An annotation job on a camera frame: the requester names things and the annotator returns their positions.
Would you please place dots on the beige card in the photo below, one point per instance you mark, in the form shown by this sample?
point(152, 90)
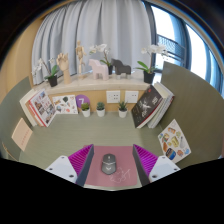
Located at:
point(21, 135)

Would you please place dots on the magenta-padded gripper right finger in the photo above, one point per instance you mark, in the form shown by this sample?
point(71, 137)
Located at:
point(163, 166)

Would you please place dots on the grey curtain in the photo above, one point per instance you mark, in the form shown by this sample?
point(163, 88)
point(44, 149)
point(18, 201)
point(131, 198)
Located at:
point(100, 30)

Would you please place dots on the white book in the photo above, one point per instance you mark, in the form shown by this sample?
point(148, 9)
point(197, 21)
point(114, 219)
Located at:
point(25, 103)
point(166, 100)

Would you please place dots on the pink mouse pad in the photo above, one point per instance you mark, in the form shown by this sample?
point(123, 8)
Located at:
point(125, 160)

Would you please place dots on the light wooden back shelf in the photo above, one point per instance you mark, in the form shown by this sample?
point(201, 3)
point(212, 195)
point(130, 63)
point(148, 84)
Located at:
point(96, 96)

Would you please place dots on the pink horse figurine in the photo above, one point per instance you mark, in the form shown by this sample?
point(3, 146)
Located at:
point(98, 70)

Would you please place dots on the dark-framed window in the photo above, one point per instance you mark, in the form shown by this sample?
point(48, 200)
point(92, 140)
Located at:
point(196, 50)

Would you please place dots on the colourful sticker card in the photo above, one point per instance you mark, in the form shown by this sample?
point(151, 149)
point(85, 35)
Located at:
point(174, 141)

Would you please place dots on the white sticker sheet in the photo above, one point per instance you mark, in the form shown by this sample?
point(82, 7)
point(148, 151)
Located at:
point(65, 104)

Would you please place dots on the dark grey horse figurine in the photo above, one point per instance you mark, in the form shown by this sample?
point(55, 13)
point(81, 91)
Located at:
point(121, 68)

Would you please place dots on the small plant in white pot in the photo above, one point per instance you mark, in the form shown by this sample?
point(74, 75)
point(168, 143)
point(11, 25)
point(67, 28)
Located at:
point(86, 113)
point(122, 113)
point(100, 112)

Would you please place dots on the purple round number sign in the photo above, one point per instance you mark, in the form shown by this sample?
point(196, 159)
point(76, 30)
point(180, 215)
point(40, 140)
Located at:
point(81, 100)

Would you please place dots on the wooden hand model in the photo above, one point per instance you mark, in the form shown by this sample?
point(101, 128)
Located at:
point(63, 65)

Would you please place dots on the white wall socket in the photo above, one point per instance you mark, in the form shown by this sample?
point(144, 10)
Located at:
point(131, 96)
point(113, 96)

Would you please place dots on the black book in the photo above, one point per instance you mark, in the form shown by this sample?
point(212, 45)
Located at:
point(146, 106)

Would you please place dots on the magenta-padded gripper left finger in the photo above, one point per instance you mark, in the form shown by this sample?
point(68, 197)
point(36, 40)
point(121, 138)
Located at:
point(63, 166)

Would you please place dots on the white orchid in black pot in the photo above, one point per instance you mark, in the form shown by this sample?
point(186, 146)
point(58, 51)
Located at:
point(100, 48)
point(148, 77)
point(52, 81)

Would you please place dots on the grey computer mouse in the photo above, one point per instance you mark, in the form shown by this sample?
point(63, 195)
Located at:
point(108, 164)

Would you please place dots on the red-spined photo magazine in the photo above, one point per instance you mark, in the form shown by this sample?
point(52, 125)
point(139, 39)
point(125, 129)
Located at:
point(43, 106)

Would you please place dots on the green desk partition panel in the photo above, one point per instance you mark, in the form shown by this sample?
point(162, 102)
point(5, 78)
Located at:
point(196, 110)
point(11, 106)

